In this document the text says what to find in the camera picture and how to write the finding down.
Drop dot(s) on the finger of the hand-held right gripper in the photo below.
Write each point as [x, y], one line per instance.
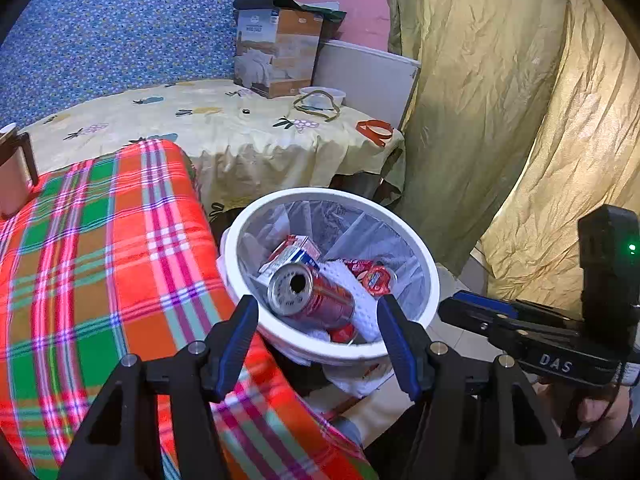
[475, 320]
[485, 300]

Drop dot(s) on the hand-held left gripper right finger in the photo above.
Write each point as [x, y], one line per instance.
[400, 350]

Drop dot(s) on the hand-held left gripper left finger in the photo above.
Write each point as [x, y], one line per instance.
[235, 345]

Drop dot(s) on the white foam fruit net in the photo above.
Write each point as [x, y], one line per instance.
[367, 310]

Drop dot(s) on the red snack wrapper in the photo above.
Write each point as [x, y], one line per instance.
[372, 280]

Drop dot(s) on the red can with top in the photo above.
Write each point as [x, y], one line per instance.
[320, 300]

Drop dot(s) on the pink drink carton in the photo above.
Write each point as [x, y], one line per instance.
[295, 252]

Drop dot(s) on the clear bin liner bag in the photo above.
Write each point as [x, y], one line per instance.
[380, 240]

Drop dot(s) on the white trash bin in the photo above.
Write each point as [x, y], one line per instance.
[300, 195]

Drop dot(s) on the person's right hand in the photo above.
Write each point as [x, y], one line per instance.
[595, 410]

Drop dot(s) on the plaid tablecloth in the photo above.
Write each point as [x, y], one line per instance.
[100, 270]

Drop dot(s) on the yellow printed bedsheet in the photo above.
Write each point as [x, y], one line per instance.
[225, 130]

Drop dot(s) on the yellow green curtain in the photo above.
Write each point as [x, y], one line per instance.
[500, 85]

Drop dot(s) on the white board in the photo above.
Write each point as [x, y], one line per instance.
[365, 80]

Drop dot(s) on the quilt packaging box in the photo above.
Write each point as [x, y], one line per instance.
[275, 50]

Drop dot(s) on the dark green bag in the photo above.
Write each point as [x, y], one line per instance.
[327, 12]

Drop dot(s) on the blue floral headboard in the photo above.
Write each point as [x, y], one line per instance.
[125, 30]

